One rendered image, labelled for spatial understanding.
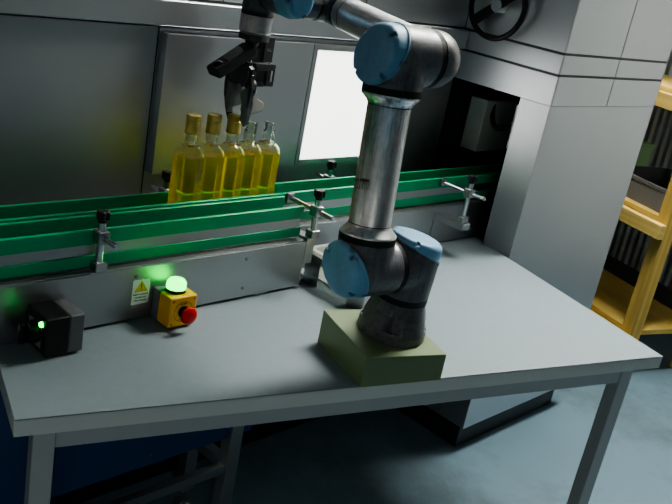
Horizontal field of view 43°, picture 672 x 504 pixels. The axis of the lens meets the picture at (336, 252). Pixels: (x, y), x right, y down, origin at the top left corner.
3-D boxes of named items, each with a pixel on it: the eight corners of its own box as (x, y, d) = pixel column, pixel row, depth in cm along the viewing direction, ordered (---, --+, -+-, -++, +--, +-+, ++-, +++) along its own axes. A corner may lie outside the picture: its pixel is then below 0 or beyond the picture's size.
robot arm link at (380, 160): (404, 302, 176) (454, 30, 162) (349, 309, 166) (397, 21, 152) (366, 283, 185) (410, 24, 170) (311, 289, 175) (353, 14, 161)
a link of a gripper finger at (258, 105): (267, 127, 205) (267, 87, 203) (247, 127, 201) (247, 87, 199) (258, 126, 207) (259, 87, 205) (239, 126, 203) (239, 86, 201)
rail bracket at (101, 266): (103, 268, 177) (109, 207, 173) (122, 282, 173) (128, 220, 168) (85, 271, 175) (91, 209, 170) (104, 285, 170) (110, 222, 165)
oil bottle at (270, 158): (256, 215, 226) (269, 137, 219) (270, 223, 222) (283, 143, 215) (239, 217, 222) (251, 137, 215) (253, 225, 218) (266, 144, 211)
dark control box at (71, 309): (62, 334, 174) (65, 297, 171) (82, 351, 169) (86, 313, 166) (23, 342, 168) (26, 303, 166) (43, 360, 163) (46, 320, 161)
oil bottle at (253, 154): (238, 217, 222) (250, 137, 215) (252, 225, 218) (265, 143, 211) (221, 219, 218) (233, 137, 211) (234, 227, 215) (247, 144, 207)
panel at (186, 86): (387, 156, 274) (410, 49, 262) (394, 158, 272) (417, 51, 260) (145, 171, 211) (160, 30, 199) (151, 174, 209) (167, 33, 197)
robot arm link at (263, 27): (254, 17, 193) (232, 10, 198) (251, 37, 194) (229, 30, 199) (280, 19, 198) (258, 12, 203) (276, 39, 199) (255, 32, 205)
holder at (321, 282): (333, 262, 241) (338, 236, 238) (405, 302, 224) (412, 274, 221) (288, 270, 229) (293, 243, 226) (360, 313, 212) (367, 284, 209)
